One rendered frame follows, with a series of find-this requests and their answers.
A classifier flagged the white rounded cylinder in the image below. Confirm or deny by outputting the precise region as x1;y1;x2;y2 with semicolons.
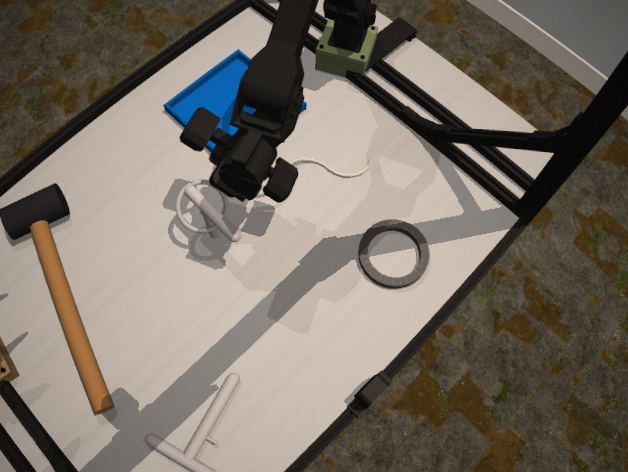
184;185;241;242

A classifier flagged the black rubber mallet with wooden handle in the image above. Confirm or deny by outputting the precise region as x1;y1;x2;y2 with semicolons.
0;183;115;414

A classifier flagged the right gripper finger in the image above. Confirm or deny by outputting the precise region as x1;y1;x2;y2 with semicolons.
209;148;219;166

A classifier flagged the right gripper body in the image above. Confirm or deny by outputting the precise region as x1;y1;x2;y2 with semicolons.
179;107;299;203

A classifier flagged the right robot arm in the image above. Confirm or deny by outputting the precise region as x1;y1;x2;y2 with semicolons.
209;0;377;202

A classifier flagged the blue square tray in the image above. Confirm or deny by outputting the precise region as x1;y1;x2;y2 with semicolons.
163;49;251;136

